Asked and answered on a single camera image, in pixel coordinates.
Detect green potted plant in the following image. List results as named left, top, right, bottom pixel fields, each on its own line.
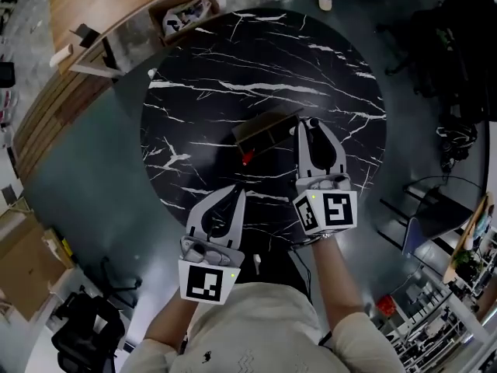
left=450, top=246, right=484, bottom=285

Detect black mesh chair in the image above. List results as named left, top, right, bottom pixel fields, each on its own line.
left=374, top=9, right=451, bottom=96

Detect red container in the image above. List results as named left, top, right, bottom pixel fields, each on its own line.
left=375, top=295, right=398, bottom=319

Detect black stand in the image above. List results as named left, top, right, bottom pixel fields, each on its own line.
left=68, top=23, right=103, bottom=51

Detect black cable bundle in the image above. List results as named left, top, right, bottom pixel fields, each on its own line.
left=435, top=117, right=479, bottom=173

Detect person's right forearm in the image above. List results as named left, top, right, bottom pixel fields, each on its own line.
left=309, top=232, right=372, bottom=336

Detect white metal shelf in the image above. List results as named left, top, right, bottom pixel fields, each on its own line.
left=382, top=274, right=491, bottom=373

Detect blue chair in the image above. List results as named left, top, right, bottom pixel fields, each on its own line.
left=377, top=183, right=485, bottom=258

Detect white paper roll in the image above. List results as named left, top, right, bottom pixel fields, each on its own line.
left=50, top=44, right=75, bottom=68

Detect curved wooden desk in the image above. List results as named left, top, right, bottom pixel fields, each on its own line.
left=47, top=0, right=228, bottom=78

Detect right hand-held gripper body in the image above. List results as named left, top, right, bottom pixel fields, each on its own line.
left=291, top=173, right=359, bottom=236

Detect black office chair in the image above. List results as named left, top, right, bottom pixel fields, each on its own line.
left=50, top=291, right=127, bottom=373

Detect person's white shirt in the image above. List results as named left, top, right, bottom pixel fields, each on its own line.
left=119, top=281, right=407, bottom=373

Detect dark brown pen holder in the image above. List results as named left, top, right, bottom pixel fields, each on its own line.
left=231, top=107, right=306, bottom=159

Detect flat cardboard boxes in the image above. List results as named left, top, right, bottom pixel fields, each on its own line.
left=0, top=207, right=77, bottom=322

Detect open cardboard box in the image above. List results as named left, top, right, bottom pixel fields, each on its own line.
left=148, top=0, right=221, bottom=48

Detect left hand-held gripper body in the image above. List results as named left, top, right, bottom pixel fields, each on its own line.
left=177, top=234, right=246, bottom=307

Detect person's left forearm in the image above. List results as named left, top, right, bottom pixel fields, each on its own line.
left=145, top=296, right=203, bottom=351

